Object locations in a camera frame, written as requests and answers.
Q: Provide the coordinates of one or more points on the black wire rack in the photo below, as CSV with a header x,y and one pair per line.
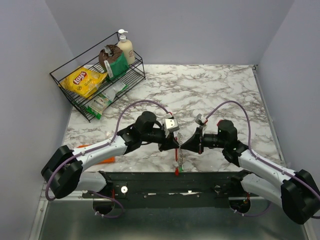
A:
x,y
89,59

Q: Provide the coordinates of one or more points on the cream lotion pump bottle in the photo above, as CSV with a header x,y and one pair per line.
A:
x,y
126,46

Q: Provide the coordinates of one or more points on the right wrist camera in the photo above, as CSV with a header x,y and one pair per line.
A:
x,y
202,122

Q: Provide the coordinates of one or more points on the green white snack packet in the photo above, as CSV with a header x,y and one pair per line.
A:
x,y
97,106

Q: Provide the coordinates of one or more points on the white green flat packet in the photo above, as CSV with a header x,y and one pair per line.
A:
x,y
110,93

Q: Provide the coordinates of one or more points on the steel key organizer red handle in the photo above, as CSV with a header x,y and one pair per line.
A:
x,y
179,158

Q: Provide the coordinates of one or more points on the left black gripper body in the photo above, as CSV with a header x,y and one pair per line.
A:
x,y
164,138

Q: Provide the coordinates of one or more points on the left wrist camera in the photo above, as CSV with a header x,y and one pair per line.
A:
x,y
170,125

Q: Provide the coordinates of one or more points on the yellow Lays chips bag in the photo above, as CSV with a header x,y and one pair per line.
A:
x,y
84,82

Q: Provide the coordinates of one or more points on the green key tag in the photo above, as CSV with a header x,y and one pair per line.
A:
x,y
180,168

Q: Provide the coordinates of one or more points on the brown and green bag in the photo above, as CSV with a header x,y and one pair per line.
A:
x,y
113,61

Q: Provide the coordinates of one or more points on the red key tag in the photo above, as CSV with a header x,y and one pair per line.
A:
x,y
176,172

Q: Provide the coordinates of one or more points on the orange box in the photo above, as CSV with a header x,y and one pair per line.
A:
x,y
105,161

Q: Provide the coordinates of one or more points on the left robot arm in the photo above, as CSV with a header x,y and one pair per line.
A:
x,y
66,171

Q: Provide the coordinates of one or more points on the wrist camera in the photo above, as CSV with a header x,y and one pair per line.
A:
x,y
202,122
170,125

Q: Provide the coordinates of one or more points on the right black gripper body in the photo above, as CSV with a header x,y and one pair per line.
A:
x,y
200,131

